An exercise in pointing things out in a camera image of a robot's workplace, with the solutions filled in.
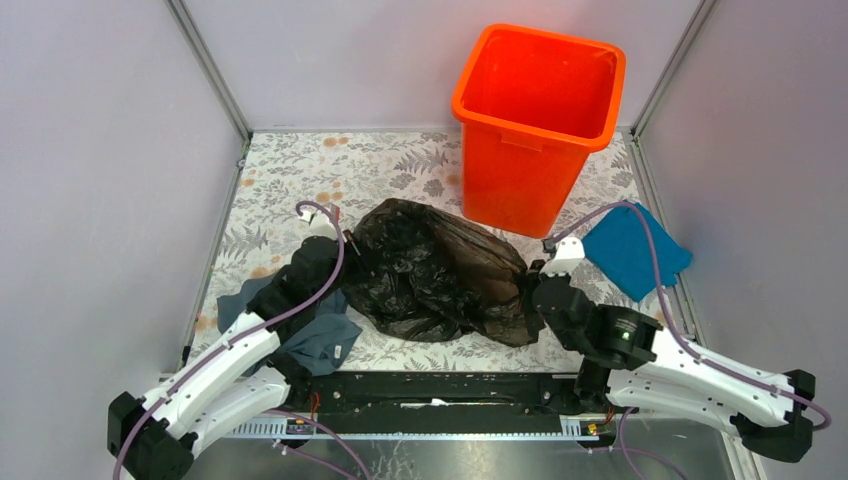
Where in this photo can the bright blue folded cloth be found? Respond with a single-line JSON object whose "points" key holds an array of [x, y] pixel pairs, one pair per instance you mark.
{"points": [[620, 244]]}

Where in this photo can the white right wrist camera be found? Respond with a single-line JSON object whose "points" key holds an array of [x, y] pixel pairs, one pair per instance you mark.
{"points": [[564, 256]]}

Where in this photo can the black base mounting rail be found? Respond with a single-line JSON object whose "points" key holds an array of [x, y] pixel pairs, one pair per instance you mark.
{"points": [[430, 403]]}

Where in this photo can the black plastic trash bag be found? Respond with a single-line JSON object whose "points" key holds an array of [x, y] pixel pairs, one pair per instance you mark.
{"points": [[422, 274]]}

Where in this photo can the orange plastic trash bin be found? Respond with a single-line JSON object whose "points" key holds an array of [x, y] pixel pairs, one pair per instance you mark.
{"points": [[533, 106]]}

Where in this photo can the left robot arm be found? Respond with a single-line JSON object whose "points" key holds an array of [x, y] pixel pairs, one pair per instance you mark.
{"points": [[246, 371]]}

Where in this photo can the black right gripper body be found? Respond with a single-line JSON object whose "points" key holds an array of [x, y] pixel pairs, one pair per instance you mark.
{"points": [[533, 273]]}

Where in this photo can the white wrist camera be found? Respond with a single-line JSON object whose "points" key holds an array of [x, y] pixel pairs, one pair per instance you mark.
{"points": [[321, 224], [564, 256]]}

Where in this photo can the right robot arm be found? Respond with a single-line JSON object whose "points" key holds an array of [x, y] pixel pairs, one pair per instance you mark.
{"points": [[631, 360]]}

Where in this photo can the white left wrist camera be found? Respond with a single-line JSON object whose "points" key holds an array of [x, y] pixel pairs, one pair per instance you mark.
{"points": [[321, 224]]}

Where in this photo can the floral patterned table mat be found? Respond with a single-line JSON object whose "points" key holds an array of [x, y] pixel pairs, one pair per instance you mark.
{"points": [[356, 172]]}

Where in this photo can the grey-blue crumpled cloth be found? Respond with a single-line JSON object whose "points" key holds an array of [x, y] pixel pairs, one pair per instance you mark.
{"points": [[321, 347]]}

